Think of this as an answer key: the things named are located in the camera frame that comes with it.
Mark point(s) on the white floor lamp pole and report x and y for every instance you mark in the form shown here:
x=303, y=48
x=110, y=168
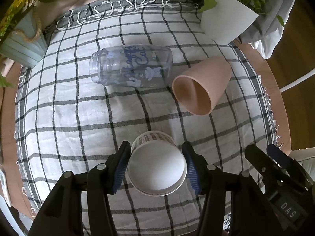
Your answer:
x=298, y=81

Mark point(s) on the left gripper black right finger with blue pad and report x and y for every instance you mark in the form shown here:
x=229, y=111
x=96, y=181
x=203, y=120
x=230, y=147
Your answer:
x=226, y=193

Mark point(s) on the checkered grey white cloth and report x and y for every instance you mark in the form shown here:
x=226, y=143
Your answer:
x=66, y=122

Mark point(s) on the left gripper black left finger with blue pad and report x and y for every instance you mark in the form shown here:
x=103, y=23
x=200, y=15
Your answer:
x=61, y=213

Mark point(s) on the white paper cup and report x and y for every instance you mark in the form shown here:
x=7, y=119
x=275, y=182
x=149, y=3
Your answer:
x=156, y=166

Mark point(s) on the light blue ribbed vase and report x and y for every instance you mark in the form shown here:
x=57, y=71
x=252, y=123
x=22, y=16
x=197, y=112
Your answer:
x=26, y=43

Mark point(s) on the white plant pot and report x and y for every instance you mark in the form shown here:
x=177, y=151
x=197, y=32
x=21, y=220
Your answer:
x=226, y=21

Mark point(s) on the pink plastic cup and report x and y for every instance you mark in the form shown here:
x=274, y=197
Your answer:
x=199, y=88

